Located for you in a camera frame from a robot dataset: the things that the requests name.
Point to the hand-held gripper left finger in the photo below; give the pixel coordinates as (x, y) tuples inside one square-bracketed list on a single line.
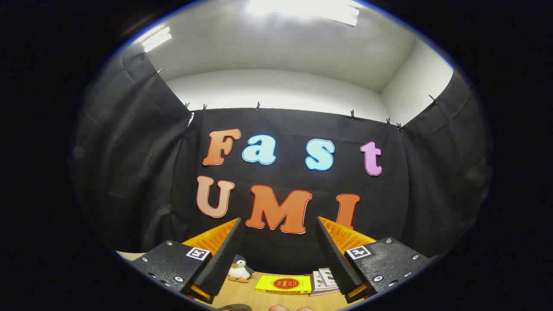
[(224, 255)]

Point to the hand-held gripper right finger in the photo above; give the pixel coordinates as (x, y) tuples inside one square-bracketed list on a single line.
[(335, 259)]

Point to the blue white penguin plush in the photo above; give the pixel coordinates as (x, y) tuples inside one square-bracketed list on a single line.
[(239, 271)]

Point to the white book floral cover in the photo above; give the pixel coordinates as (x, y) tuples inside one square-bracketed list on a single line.
[(319, 281)]

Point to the plain white book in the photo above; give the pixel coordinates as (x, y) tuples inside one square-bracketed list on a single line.
[(322, 292)]

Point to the yellow book red circle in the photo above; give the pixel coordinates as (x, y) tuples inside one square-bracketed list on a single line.
[(283, 284)]

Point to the black backdrop cloth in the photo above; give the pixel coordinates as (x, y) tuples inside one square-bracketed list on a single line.
[(142, 172)]

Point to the row of black cloth clips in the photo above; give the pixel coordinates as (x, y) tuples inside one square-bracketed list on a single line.
[(258, 106)]

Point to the long ceiling light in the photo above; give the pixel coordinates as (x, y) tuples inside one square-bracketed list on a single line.
[(156, 39), (302, 9)]

